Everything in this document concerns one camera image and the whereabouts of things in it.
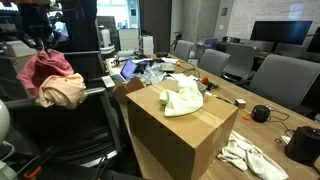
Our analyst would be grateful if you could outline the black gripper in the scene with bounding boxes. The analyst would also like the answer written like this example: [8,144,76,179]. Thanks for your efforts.
[19,3,55,50]

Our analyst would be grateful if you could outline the pink cloth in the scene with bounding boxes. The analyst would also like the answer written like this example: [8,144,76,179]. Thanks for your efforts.
[16,49,74,98]

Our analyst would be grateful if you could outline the peach cloth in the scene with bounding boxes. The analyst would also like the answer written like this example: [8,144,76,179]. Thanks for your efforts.
[36,73,87,109]

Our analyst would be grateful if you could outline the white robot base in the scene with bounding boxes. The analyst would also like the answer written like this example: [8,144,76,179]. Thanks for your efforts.
[0,99,18,180]

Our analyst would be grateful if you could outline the black mesh office chair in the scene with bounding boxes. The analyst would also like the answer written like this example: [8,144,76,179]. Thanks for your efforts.
[5,87,121,166]

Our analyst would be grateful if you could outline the grey chair far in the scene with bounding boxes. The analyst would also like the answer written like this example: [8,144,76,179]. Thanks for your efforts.
[173,40,194,61]

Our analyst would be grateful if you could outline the grey chair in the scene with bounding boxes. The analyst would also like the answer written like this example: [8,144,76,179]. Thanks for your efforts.
[198,49,230,77]
[249,54,320,109]
[223,43,254,81]
[173,40,194,61]

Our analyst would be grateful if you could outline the grey chair nearest right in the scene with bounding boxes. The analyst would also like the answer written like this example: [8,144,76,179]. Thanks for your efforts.
[249,54,320,109]

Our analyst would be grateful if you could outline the grey cabinet with white box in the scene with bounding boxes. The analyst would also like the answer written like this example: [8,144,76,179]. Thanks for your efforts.
[0,40,36,100]

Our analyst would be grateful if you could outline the open laptop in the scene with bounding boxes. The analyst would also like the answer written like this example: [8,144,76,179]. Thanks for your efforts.
[102,60,137,88]

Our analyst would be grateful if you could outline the small open cardboard box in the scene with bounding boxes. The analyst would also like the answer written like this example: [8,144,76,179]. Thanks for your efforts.
[112,78,144,104]

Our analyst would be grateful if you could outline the clear plastic bags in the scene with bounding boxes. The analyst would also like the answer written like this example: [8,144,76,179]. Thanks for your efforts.
[134,63,166,85]

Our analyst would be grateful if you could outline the pale green cloth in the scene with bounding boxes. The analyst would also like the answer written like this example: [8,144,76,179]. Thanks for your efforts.
[159,79,203,117]

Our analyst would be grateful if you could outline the red ball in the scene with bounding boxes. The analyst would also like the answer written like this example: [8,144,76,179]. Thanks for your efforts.
[201,77,209,85]

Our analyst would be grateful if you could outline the large cardboard box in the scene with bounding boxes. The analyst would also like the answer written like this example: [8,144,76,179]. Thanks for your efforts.
[127,80,238,180]

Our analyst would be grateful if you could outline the rubik's cube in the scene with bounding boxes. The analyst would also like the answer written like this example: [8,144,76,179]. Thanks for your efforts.
[235,99,246,109]

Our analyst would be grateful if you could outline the black round speaker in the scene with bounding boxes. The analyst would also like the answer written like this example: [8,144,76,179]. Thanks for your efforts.
[251,105,270,123]

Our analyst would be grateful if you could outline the white towel on table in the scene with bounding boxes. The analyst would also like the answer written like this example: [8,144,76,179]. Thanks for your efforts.
[217,130,289,180]

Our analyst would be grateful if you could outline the black monitor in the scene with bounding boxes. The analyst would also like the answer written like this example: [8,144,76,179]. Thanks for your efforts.
[250,21,312,45]

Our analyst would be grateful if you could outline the black bag on table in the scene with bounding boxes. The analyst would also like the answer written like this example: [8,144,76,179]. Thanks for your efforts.
[285,126,320,166]

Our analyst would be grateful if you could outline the orange handled clamp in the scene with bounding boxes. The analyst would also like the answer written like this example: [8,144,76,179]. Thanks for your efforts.
[23,150,55,180]

